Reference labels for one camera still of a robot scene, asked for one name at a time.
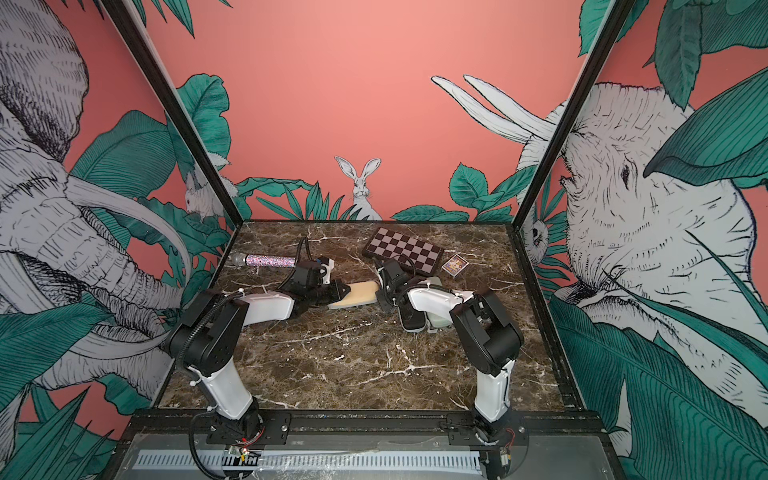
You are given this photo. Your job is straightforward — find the black zippered umbrella case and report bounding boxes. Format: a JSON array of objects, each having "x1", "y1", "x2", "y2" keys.
[{"x1": 398, "y1": 303, "x2": 427, "y2": 333}]

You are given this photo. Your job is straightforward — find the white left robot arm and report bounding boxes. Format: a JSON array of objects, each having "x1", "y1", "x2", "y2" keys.
[{"x1": 161, "y1": 257, "x2": 352, "y2": 421}]

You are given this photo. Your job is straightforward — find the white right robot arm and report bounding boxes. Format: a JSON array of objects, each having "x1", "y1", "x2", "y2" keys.
[{"x1": 376, "y1": 260, "x2": 524, "y2": 424}]

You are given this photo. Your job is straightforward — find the folding chess board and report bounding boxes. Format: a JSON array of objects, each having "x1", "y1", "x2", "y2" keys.
[{"x1": 362, "y1": 227, "x2": 444, "y2": 276}]

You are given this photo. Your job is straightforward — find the purple glitter microphone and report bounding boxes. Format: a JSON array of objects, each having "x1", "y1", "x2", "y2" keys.
[{"x1": 231, "y1": 252, "x2": 297, "y2": 268}]

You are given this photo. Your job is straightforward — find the purple card box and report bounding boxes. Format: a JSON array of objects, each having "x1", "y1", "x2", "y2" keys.
[{"x1": 442, "y1": 254, "x2": 470, "y2": 277}]

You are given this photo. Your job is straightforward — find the white perforated strip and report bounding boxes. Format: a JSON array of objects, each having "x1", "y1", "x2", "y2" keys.
[{"x1": 131, "y1": 449, "x2": 483, "y2": 473}]

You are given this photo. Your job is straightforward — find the black corrugated cable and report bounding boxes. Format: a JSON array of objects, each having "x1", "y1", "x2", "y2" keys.
[{"x1": 176, "y1": 236, "x2": 313, "y2": 373}]

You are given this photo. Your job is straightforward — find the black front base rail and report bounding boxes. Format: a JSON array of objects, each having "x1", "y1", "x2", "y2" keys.
[{"x1": 120, "y1": 409, "x2": 607, "y2": 447}]

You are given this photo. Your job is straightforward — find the black frame post left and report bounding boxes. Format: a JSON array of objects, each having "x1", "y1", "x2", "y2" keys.
[{"x1": 100, "y1": 0, "x2": 244, "y2": 229}]

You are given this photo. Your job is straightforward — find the black frame post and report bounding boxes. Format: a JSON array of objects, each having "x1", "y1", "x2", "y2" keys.
[
  {"x1": 100, "y1": 0, "x2": 244, "y2": 229},
  {"x1": 512, "y1": 0, "x2": 634, "y2": 232}
]

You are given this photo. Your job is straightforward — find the black frame post right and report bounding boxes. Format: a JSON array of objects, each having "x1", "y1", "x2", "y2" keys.
[{"x1": 512, "y1": 0, "x2": 634, "y2": 232}]

